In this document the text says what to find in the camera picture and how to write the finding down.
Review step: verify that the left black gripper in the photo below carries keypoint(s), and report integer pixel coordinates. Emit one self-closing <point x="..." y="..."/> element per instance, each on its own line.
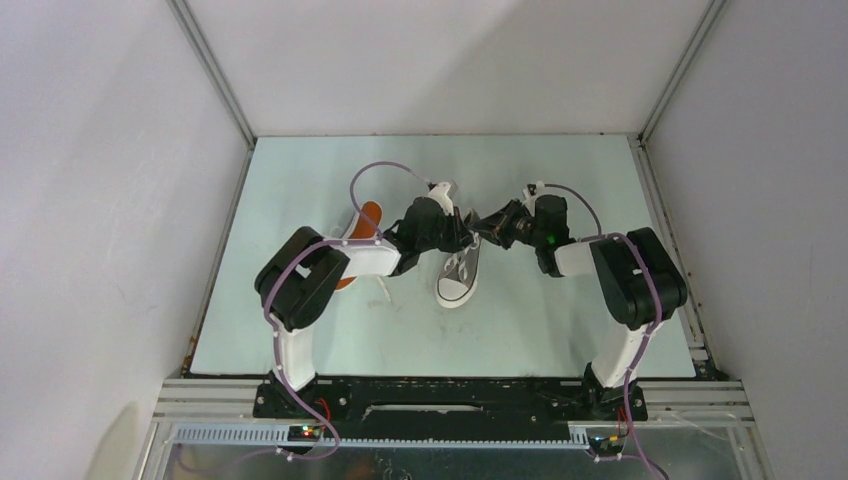
<point x="459" y="231"/>

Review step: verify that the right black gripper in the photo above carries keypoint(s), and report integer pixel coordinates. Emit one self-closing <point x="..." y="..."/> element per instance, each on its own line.
<point x="493" y="228"/>

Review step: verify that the grey canvas sneaker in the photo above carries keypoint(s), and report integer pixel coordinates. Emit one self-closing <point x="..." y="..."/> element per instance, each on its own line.
<point x="458" y="279"/>

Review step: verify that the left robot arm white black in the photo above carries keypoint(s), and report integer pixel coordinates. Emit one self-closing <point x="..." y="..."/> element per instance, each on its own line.
<point x="297" y="284"/>

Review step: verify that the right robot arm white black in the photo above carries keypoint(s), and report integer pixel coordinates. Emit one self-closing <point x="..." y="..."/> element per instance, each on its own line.
<point x="640" y="284"/>

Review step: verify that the overturned sneaker orange sole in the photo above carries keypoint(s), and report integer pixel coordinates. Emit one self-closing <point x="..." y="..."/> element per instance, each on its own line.
<point x="359" y="228"/>

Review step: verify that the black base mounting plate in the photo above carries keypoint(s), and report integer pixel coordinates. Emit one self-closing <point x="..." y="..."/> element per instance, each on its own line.
<point x="517" y="409"/>

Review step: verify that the left circuit board with LEDs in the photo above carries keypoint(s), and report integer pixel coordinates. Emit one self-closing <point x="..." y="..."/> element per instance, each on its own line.
<point x="304" y="433"/>

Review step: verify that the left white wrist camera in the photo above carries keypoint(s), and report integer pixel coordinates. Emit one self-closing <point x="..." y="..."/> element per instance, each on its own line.
<point x="441" y="193"/>

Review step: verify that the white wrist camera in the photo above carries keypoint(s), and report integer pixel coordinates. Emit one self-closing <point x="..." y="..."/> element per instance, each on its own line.
<point x="441" y="193"/>
<point x="531" y="193"/>

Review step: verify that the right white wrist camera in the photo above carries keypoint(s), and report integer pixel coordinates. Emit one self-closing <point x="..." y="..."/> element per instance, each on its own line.
<point x="531" y="193"/>

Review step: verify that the right circuit board with wires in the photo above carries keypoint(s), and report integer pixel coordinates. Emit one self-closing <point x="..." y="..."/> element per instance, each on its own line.
<point x="607" y="447"/>

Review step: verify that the aluminium frame rail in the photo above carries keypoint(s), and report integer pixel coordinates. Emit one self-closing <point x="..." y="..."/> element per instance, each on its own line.
<point x="220" y="410"/>

